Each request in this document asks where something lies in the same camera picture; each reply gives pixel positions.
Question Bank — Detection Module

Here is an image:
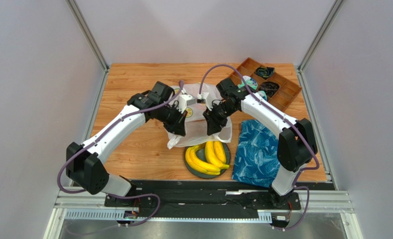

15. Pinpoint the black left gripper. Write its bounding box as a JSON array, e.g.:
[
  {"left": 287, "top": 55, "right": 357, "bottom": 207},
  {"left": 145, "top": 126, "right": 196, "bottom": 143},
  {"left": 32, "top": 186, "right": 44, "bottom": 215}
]
[{"left": 155, "top": 104, "right": 187, "bottom": 137}]

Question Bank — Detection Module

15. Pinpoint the white plastic bag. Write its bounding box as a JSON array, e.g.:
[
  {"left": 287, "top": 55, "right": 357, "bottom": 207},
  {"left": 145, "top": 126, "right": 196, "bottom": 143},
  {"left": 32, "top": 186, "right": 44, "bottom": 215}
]
[{"left": 167, "top": 83, "right": 233, "bottom": 149}]

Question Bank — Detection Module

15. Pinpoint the yellow fake banana bunch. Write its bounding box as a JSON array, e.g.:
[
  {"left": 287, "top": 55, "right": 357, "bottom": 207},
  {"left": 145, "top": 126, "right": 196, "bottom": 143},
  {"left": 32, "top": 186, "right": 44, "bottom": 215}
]
[{"left": 185, "top": 144, "right": 221, "bottom": 176}]

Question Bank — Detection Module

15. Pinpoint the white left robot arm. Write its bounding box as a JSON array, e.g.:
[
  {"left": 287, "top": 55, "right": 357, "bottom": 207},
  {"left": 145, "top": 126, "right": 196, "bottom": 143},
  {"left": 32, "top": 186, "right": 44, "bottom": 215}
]
[{"left": 58, "top": 81, "right": 196, "bottom": 196}]

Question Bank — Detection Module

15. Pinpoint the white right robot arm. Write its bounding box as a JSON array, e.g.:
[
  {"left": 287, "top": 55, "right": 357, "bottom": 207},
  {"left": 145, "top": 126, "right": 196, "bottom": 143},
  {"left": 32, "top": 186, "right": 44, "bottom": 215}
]
[{"left": 197, "top": 78, "right": 318, "bottom": 196}]

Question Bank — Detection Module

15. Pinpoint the blue patterned cloth bag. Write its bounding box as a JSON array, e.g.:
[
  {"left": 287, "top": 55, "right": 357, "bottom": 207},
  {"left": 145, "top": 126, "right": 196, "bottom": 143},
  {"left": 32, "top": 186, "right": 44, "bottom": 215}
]
[{"left": 232, "top": 119, "right": 280, "bottom": 188}]

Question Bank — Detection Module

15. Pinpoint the dark blue ceramic plate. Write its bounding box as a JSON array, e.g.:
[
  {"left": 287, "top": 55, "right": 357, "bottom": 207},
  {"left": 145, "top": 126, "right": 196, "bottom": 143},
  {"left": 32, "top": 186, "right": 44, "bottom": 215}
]
[{"left": 183, "top": 143, "right": 231, "bottom": 179}]

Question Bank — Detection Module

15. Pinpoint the teal white sock upper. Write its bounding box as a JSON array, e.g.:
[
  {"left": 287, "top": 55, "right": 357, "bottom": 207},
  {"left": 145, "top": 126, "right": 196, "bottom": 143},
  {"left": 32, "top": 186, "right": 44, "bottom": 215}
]
[{"left": 243, "top": 75, "right": 258, "bottom": 91}]

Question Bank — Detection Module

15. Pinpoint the teal white sock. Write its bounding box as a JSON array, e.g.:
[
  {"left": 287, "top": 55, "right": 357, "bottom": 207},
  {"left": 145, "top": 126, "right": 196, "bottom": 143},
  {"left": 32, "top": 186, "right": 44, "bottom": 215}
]
[
  {"left": 243, "top": 75, "right": 258, "bottom": 91},
  {"left": 258, "top": 91, "right": 268, "bottom": 101}
]

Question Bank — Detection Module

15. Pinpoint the teal white sock lower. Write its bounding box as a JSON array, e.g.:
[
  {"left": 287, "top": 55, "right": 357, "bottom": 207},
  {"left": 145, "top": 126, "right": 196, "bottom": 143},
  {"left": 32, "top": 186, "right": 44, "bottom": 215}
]
[{"left": 258, "top": 91, "right": 268, "bottom": 101}]

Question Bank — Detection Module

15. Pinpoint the black rolled sock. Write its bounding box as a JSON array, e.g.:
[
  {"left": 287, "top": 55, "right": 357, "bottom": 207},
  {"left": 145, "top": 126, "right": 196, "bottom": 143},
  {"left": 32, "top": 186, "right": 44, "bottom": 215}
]
[{"left": 258, "top": 81, "right": 280, "bottom": 98}]

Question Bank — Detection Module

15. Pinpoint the dark rolled sock upper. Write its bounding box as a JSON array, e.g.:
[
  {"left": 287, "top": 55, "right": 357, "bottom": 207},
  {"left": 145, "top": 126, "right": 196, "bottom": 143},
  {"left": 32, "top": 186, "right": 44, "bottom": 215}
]
[{"left": 255, "top": 66, "right": 275, "bottom": 80}]

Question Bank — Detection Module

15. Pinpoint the brown compartment tray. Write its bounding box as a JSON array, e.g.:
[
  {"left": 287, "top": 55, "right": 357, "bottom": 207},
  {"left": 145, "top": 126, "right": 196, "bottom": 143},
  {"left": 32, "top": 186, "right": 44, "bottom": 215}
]
[{"left": 229, "top": 58, "right": 302, "bottom": 111}]

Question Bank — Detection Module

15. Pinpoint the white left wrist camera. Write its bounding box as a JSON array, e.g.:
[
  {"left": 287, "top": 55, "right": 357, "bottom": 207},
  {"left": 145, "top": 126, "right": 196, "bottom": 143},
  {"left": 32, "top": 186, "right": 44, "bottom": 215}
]
[{"left": 177, "top": 94, "right": 196, "bottom": 113}]

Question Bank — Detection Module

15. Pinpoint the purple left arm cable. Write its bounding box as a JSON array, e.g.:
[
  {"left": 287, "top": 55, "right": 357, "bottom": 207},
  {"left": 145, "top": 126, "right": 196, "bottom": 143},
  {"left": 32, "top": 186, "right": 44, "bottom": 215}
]
[{"left": 57, "top": 80, "right": 186, "bottom": 228}]

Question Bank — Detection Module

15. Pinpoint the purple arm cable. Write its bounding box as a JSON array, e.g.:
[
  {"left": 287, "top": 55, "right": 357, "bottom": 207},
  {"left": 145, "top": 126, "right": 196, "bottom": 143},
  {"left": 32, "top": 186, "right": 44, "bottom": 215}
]
[
  {"left": 199, "top": 64, "right": 320, "bottom": 231},
  {"left": 57, "top": 80, "right": 186, "bottom": 228}
]

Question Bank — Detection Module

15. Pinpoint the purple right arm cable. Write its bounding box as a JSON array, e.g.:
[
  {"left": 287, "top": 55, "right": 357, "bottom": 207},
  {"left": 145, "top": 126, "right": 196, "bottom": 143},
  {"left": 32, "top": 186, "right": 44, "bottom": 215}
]
[{"left": 199, "top": 64, "right": 320, "bottom": 231}]

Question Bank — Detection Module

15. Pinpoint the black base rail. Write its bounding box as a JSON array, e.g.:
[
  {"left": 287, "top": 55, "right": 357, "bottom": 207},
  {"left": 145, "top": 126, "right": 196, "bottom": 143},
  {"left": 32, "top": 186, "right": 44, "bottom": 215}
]
[{"left": 73, "top": 179, "right": 336, "bottom": 220}]

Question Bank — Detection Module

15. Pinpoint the aluminium frame base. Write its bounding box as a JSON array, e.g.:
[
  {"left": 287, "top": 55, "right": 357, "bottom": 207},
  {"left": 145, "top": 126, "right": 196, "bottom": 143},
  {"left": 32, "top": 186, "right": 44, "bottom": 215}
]
[{"left": 44, "top": 186, "right": 363, "bottom": 239}]

